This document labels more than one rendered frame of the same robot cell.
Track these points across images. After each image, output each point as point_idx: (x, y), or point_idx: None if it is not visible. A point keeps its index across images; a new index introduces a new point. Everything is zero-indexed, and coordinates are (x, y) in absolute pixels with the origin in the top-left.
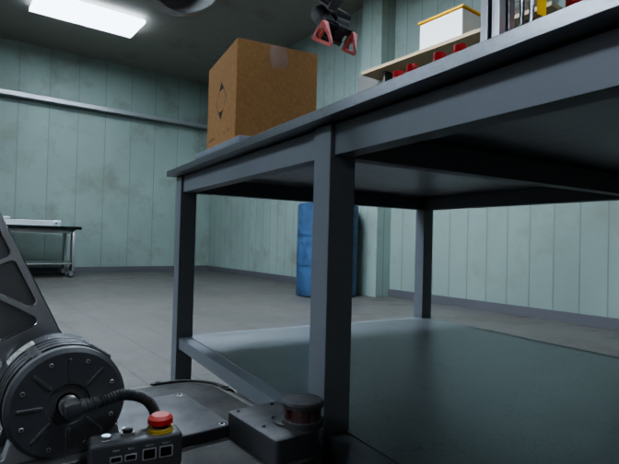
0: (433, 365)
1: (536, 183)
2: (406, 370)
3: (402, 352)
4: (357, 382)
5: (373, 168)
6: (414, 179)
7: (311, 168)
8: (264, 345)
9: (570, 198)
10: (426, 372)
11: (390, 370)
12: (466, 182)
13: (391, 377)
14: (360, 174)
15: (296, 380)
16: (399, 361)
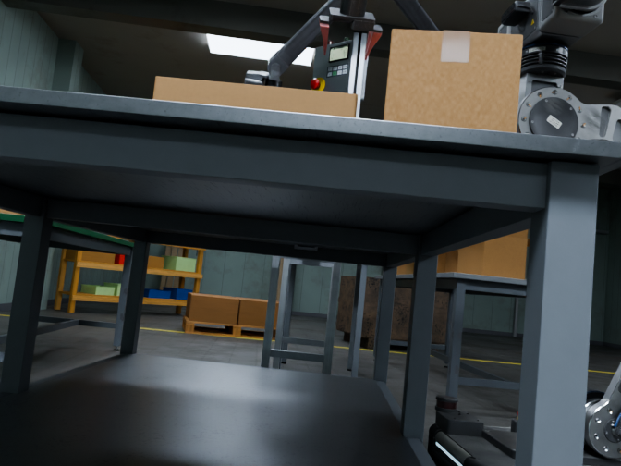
0: (211, 437)
1: (220, 235)
2: (254, 441)
3: (177, 457)
4: (333, 447)
5: (292, 205)
6: (169, 186)
7: (351, 202)
8: None
9: (4, 202)
10: (242, 435)
11: (271, 446)
12: (86, 181)
13: (290, 441)
14: (262, 193)
15: (389, 462)
16: (227, 449)
